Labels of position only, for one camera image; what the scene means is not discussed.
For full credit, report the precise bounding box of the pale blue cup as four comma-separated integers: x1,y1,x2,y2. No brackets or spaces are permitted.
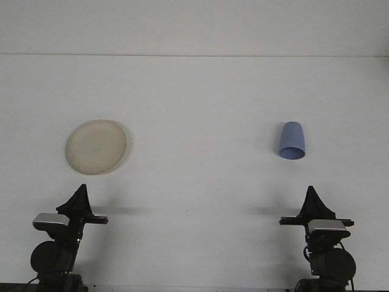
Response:
277,121,306,161

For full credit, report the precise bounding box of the pale round plate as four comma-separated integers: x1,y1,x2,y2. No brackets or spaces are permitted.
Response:
64,119,133,176

